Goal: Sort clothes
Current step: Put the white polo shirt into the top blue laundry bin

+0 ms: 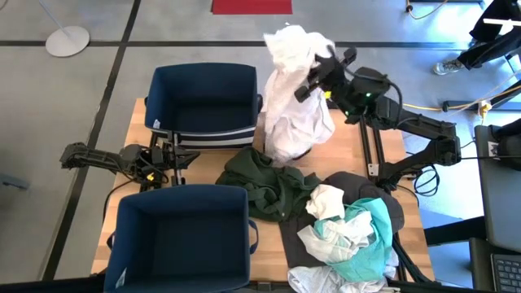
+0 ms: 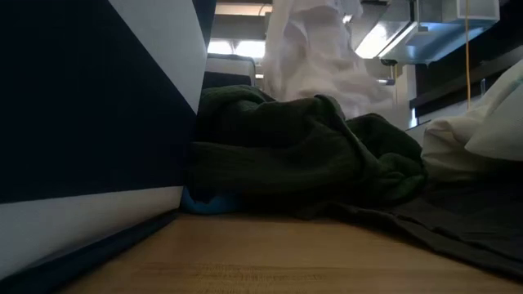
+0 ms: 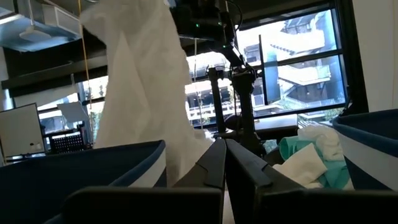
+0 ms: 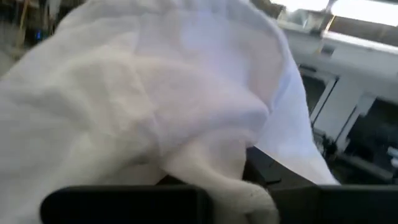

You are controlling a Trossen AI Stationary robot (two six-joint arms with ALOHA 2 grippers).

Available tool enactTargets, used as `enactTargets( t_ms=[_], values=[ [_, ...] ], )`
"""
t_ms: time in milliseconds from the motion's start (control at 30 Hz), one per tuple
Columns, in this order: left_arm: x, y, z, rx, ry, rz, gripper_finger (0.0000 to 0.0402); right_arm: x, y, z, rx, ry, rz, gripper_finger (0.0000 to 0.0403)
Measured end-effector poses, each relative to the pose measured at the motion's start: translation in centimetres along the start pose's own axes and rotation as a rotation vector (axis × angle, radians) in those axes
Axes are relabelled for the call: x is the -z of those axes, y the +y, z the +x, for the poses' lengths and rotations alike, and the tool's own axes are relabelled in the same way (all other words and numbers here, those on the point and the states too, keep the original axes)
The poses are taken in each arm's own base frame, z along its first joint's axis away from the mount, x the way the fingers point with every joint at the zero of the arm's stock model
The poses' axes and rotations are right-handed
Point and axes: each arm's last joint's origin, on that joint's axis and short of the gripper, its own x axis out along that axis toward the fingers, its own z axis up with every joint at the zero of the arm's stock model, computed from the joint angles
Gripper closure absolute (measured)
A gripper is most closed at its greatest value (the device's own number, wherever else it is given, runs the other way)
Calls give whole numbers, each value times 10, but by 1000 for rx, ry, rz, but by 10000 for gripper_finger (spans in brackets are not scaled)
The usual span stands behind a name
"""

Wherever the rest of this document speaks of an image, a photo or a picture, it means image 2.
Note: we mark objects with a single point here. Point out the white garment with orange print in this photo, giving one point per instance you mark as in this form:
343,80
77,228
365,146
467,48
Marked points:
318,53

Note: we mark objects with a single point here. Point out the silver ceiling duct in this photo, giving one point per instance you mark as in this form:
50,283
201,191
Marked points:
421,45

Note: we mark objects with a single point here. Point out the navy white striped fabric bin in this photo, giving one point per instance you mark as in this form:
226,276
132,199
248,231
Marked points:
229,67
81,122

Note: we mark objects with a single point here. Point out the teal blue garment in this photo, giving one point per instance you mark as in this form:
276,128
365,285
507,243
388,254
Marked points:
208,206

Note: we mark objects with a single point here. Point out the pale patterned cloth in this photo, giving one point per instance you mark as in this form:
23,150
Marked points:
461,143

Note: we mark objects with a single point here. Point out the dark grey garment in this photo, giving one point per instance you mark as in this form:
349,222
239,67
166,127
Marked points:
470,228

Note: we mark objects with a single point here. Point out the dark green garment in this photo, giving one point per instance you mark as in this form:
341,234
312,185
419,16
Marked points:
278,155

